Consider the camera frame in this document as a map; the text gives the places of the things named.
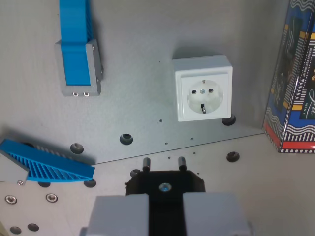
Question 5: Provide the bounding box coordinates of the blue ribbed wedge part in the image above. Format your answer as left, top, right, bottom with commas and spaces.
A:
0, 139, 95, 183

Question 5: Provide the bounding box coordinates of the black rubber grommet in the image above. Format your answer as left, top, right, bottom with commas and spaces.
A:
221, 115, 236, 126
119, 133, 134, 146

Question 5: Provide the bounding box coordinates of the small grey plastic bracket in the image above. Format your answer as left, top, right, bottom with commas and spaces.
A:
0, 150, 30, 186

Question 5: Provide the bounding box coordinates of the black two-pin power plug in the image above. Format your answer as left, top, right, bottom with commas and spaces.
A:
124, 156, 206, 236

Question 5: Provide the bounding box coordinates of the white wall socket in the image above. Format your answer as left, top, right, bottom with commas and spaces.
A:
171, 55, 233, 123

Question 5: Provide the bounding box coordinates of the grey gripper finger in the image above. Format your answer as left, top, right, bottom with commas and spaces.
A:
182, 192, 254, 236
81, 194, 150, 236

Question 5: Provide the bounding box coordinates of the grey metal mounting plate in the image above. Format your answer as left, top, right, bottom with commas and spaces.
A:
0, 0, 292, 165

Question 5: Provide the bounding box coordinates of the long blue ribbed plastic part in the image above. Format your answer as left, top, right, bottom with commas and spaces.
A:
59, 0, 95, 87

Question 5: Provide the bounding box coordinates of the grey holder with two bolts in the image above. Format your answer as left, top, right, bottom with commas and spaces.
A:
55, 39, 104, 97

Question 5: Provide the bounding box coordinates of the dark patterned mint chocolate box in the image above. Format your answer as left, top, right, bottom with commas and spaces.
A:
262, 0, 315, 154

